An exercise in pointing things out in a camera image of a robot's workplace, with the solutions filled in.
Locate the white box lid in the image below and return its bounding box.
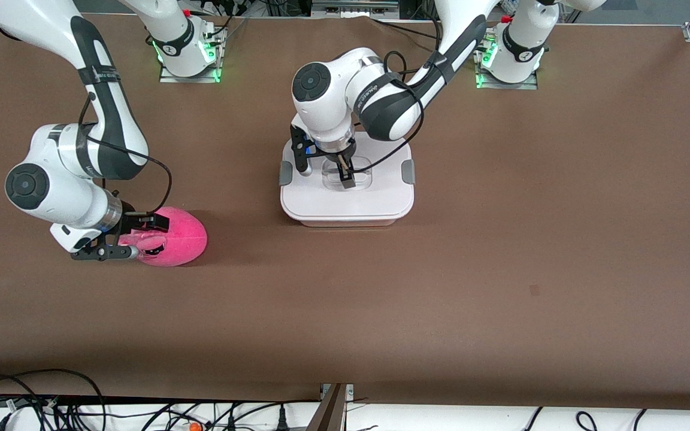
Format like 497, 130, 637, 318
279, 135, 416, 221

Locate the pink plush toy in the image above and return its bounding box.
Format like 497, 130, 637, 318
119, 207, 208, 267

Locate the clear plastic storage box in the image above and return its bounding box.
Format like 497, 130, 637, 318
296, 217, 401, 227

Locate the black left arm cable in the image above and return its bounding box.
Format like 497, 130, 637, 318
345, 0, 445, 176

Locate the black cable across table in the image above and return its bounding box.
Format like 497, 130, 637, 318
372, 17, 438, 38

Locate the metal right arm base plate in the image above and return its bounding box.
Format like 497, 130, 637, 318
159, 29, 222, 84

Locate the black looped cable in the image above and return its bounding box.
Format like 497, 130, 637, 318
0, 369, 108, 431

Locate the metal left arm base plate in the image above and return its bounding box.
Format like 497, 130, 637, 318
474, 33, 539, 91

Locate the aluminium frame profile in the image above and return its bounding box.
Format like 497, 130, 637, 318
306, 383, 355, 431

